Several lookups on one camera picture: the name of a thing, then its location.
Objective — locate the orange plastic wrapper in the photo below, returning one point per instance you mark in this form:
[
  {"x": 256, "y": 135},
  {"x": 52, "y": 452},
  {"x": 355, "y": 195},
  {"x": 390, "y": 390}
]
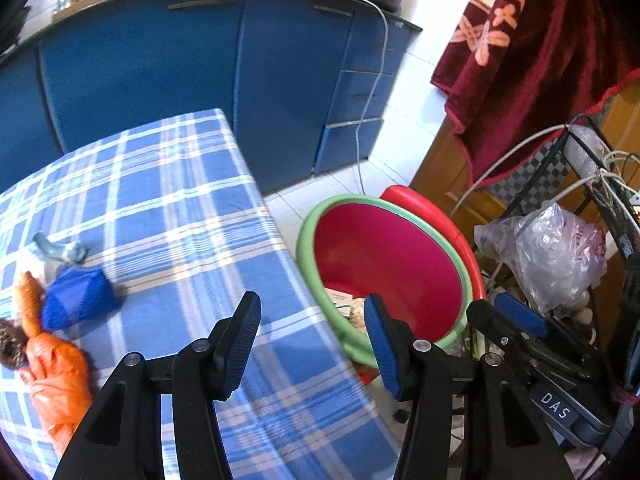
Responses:
[{"x": 55, "y": 385}]

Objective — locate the checkered cloth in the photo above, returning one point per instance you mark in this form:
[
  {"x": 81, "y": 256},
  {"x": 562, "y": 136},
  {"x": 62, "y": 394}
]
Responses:
[{"x": 540, "y": 180}]

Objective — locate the pile of white eggs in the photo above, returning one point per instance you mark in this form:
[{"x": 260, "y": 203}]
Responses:
[{"x": 582, "y": 312}]

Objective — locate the dark red patterned towel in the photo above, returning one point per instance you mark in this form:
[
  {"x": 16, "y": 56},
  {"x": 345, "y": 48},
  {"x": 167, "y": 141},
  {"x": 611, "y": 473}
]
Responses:
[{"x": 540, "y": 60}]

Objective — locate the blue kitchen base cabinet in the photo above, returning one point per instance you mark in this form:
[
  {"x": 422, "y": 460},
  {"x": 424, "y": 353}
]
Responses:
[{"x": 150, "y": 60}]

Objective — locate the blue packet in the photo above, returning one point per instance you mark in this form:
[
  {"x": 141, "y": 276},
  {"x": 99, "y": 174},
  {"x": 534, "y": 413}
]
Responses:
[{"x": 80, "y": 300}]

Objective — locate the large tissue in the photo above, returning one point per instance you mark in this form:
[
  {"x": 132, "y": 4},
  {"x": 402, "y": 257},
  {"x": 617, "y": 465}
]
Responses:
[{"x": 359, "y": 312}]

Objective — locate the small tissue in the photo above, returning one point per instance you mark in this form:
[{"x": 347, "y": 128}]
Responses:
[{"x": 32, "y": 265}]

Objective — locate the blue checked tablecloth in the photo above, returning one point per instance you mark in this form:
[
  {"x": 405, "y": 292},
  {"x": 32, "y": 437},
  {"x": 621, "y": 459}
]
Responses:
[{"x": 175, "y": 210}]

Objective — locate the light blue plastic strip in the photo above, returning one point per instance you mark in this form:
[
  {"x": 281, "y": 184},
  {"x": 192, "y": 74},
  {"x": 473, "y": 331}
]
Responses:
[{"x": 67, "y": 252}]

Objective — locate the red bin with green rim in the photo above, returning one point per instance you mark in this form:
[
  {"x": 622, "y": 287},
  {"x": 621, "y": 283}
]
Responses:
[{"x": 400, "y": 260}]

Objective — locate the clear plastic bag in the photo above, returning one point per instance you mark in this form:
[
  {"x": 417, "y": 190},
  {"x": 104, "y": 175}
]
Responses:
[{"x": 550, "y": 255}]

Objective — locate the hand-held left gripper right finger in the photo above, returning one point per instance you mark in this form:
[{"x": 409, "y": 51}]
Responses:
[{"x": 382, "y": 355}]

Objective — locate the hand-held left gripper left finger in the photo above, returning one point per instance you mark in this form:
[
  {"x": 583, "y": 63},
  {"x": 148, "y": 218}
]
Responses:
[{"x": 240, "y": 345}]

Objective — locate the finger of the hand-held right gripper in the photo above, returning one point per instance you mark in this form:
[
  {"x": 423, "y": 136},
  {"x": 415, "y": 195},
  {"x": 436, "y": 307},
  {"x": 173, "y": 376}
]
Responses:
[
  {"x": 520, "y": 312},
  {"x": 492, "y": 322}
]

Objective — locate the dark scouring pad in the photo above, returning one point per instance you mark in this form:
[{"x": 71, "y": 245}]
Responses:
[{"x": 11, "y": 342}]

